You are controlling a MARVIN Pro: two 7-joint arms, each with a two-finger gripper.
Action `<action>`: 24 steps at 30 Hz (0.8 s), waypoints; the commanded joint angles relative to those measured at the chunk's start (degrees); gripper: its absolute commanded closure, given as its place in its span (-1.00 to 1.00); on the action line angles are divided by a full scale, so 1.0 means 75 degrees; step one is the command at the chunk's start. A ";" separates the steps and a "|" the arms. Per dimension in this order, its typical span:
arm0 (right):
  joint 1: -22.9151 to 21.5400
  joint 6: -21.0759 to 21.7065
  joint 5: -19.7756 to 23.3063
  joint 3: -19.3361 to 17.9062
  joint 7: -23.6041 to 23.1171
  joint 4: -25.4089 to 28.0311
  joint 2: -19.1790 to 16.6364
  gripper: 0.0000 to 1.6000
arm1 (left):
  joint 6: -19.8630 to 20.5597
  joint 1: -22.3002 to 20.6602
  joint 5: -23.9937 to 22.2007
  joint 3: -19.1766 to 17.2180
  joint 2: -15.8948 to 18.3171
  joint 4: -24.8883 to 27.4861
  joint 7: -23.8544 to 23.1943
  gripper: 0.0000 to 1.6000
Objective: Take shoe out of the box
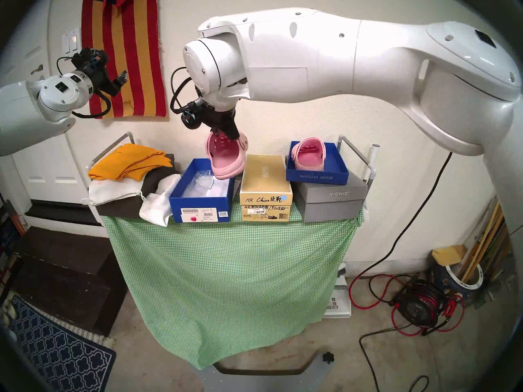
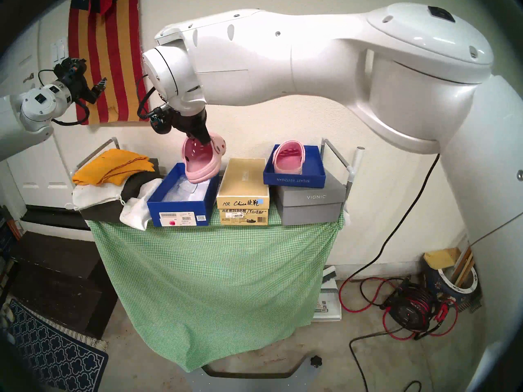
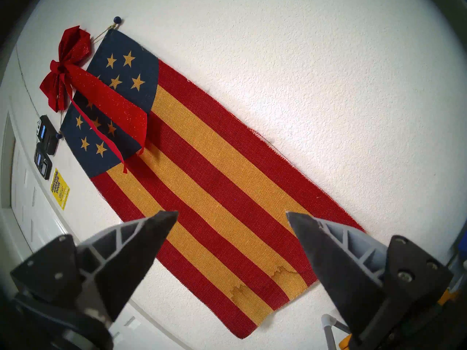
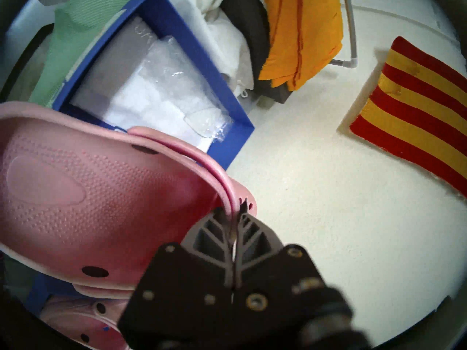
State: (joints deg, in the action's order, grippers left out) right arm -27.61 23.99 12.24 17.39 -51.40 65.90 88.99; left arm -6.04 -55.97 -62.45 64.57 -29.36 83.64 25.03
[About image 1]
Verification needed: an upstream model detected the blue floral ceramic pot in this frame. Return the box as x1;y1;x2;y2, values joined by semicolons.
432;261;487;308

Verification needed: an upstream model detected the green checkered tablecloth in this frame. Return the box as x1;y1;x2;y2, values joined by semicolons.
101;209;364;371

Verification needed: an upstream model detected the grey Vionic shoe box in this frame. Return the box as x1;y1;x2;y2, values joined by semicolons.
292;178;368;223

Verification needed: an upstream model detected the white tissue paper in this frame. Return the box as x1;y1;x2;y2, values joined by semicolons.
181;170;230;198

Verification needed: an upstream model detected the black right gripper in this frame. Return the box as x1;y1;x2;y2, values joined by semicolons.
201;102;242;143

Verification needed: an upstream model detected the yellow foam block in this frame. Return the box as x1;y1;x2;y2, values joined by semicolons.
431;245;469;267

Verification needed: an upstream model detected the stacked books clutter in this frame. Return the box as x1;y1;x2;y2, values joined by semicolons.
0;194;30;274

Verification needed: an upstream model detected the white panel door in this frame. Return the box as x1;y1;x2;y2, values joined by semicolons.
0;11;103;204

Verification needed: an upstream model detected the tan handwritten shoe box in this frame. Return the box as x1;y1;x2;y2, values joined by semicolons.
239;154;293;223

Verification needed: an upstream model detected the white dust bag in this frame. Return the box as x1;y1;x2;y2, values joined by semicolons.
139;174;183;227

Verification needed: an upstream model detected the grey cart handle tube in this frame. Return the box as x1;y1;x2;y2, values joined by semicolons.
337;135;381;192
87;131;135;172

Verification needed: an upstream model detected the black reel with red cable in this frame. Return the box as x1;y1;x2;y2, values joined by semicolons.
349;272;467;337

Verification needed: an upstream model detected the burlap striped flag hanging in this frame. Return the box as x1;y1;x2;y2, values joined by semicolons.
80;0;168;119

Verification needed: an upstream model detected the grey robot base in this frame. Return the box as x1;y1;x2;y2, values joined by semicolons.
190;348;334;392

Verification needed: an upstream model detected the power cord at wall outlet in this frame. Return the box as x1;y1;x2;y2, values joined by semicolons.
348;151;454;286

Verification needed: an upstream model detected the black floor cable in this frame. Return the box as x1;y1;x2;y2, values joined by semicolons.
359;322;430;392

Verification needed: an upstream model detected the white folded cloth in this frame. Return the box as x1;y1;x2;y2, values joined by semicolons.
88;176;144;206

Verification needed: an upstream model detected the blue labelled shoe box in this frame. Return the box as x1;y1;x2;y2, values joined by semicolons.
168;158;236;224

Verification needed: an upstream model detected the blue Stuart Weitzman box lid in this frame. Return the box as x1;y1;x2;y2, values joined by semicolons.
285;140;350;185

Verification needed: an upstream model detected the white light switch plate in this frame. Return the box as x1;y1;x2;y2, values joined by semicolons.
61;27;81;55

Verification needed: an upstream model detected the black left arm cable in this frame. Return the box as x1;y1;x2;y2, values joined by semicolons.
56;55;112;119

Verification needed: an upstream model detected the pink clog shoe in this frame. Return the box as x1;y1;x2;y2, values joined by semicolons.
293;137;326;172
205;130;249;180

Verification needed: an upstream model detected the yellow folded cloth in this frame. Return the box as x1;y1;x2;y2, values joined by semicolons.
88;143;174;182

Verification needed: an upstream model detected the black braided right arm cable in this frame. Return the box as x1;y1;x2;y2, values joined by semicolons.
170;66;205;131

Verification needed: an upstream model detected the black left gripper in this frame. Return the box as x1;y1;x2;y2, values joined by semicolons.
72;48;128;98

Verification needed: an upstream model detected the blue patterned rug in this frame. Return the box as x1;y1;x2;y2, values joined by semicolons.
0;294;117;392

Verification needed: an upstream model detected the dark wooden step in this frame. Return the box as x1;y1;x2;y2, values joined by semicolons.
16;225;130;337

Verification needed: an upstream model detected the white appliance under table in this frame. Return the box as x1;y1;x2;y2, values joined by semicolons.
324;262;352;319

